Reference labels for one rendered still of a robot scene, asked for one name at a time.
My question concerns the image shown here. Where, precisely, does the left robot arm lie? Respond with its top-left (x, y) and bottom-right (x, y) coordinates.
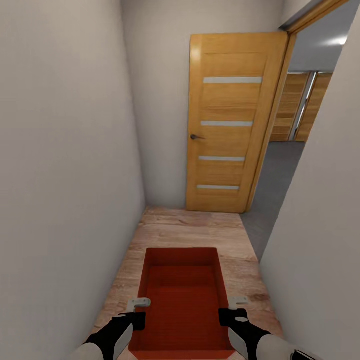
top-left (63, 297), bottom-right (151, 360)

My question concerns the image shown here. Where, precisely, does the storage box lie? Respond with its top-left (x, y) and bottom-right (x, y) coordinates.
top-left (128, 247), bottom-right (237, 360)

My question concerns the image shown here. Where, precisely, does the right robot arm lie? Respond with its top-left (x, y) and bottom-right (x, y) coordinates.
top-left (218, 295), bottom-right (324, 360)

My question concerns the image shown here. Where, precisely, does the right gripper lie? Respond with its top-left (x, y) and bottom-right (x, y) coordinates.
top-left (218, 308), bottom-right (248, 327)

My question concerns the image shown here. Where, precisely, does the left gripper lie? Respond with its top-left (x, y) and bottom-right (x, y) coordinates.
top-left (128, 312), bottom-right (146, 331)

